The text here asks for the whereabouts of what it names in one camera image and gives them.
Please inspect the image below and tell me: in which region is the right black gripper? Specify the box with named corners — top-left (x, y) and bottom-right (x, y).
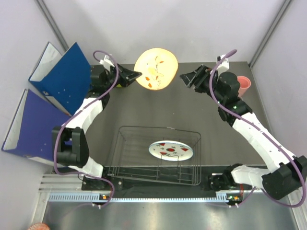
top-left (180, 65), bottom-right (224, 105)

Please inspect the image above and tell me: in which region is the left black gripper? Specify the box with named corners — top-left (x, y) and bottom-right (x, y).
top-left (103, 63), bottom-right (142, 91)

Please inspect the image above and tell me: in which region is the beige wooden plate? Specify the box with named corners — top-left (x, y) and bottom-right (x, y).
top-left (134, 48), bottom-right (178, 91)

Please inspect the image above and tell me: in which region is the pink plastic cup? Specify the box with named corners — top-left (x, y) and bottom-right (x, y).
top-left (237, 76), bottom-right (251, 97)

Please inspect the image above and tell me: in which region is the white plate with red pattern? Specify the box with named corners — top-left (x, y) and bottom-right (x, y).
top-left (148, 140), bottom-right (194, 161)

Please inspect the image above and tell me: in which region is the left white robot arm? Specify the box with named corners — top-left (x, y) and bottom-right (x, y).
top-left (52, 65), bottom-right (141, 190)

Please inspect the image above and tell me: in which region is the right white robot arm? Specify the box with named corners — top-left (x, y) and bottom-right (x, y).
top-left (180, 63), bottom-right (307, 200)

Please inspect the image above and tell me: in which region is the orange mesh object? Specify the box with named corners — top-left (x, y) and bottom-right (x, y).
top-left (27, 223), bottom-right (50, 230)

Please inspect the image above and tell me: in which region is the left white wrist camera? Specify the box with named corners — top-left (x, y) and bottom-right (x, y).
top-left (99, 55), bottom-right (115, 70)

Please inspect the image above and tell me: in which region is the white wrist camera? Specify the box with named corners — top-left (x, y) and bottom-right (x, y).
top-left (99, 55), bottom-right (115, 70)
top-left (216, 54), bottom-right (229, 73)

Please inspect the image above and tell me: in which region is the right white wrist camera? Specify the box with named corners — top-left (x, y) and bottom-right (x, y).
top-left (216, 54), bottom-right (229, 73)

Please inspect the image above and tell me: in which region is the blue ring binder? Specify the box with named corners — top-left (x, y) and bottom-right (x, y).
top-left (28, 42), bottom-right (91, 115)

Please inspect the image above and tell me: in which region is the black wire dish rack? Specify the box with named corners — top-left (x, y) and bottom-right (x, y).
top-left (107, 126), bottom-right (201, 185)

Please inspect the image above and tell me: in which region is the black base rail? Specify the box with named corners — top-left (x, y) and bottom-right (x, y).
top-left (81, 172), bottom-right (252, 198)

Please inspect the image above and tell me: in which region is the purple ring binder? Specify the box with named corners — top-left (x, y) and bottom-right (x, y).
top-left (1, 89), bottom-right (69, 165)

